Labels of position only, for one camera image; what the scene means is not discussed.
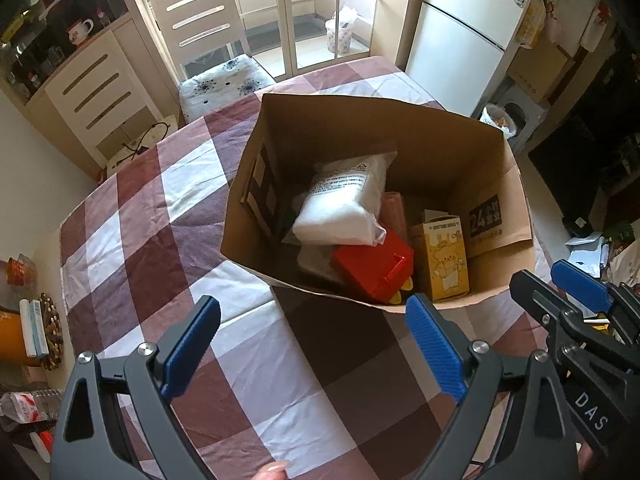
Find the yellow cartoon carton box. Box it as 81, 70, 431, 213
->
410, 209, 470, 302

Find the red toy box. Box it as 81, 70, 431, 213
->
330, 231, 414, 306

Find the pink hair roller brush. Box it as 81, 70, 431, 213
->
380, 192, 409, 244

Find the white pouch packet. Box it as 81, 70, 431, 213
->
291, 152, 397, 246

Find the person's right hand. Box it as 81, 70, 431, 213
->
577, 443, 597, 477

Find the person's left hand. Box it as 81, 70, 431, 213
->
252, 460, 290, 480

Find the checkered tablecloth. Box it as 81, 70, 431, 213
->
51, 56, 542, 479

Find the woven round trivet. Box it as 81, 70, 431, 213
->
39, 292, 64, 370

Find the brown paper bag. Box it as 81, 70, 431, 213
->
221, 93, 535, 309

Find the white blue box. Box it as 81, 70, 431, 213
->
20, 299, 49, 359

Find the clear water bottle red label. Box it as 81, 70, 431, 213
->
1, 389, 63, 425

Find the orange glass cup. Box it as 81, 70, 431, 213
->
6, 255, 37, 286

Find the white trash bin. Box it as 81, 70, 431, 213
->
480, 84, 549, 155

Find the cardboard box on floor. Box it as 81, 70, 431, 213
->
506, 36, 574, 103

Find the white drawer cabinet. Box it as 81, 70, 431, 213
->
1, 13, 180, 177

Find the white refrigerator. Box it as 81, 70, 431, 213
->
406, 0, 528, 116

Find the white slatted chair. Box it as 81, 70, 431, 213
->
151, 0, 276, 124

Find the red white mug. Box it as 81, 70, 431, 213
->
66, 18, 94, 47

